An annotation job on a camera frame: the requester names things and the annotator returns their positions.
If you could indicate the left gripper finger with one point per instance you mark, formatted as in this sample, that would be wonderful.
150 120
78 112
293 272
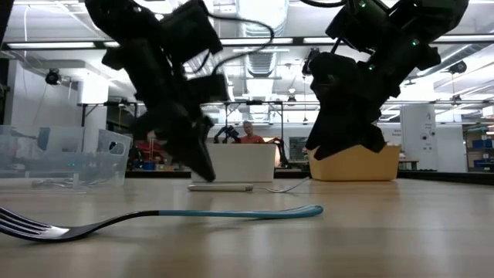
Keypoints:
195 146
152 125

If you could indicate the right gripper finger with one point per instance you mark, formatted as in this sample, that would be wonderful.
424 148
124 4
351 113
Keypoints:
373 139
326 139

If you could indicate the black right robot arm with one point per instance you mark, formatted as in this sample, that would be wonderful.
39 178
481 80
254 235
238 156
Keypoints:
424 23

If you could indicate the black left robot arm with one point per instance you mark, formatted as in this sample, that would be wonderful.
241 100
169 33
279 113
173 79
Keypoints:
116 19

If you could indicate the black background robot arm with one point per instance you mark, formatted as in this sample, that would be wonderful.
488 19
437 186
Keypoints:
281 152
229 133

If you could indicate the red storage boxes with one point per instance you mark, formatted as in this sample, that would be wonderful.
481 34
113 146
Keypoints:
148 152

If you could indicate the orange plastic bin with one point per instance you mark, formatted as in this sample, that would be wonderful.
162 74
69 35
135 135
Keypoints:
366 166

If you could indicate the white cabinet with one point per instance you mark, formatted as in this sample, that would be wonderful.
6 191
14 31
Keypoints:
418 135

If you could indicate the white plastic bin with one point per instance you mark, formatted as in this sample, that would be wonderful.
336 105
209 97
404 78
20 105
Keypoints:
247 162

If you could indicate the person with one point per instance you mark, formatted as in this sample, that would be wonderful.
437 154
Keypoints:
252 137

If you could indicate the clear plastic bin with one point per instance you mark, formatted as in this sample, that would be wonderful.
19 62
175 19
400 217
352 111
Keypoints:
96 158

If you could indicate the round black ceiling spotlight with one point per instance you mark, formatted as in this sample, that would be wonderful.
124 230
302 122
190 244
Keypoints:
458 67
53 77

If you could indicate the black bar with light strips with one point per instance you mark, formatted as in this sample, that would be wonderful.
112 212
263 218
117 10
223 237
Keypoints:
58 45

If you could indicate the shelf with blue bins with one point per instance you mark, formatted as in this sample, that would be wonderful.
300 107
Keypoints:
482 144

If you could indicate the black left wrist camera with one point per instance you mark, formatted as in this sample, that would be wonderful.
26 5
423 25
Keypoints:
191 32

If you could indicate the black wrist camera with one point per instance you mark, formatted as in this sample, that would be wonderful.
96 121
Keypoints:
191 32
355 27

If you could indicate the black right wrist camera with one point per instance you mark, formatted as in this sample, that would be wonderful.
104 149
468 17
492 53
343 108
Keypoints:
355 27

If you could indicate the black workbench frame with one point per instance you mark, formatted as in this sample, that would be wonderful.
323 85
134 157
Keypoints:
254 102

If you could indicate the silver ventilation duct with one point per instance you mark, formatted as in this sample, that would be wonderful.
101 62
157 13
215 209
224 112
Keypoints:
262 62

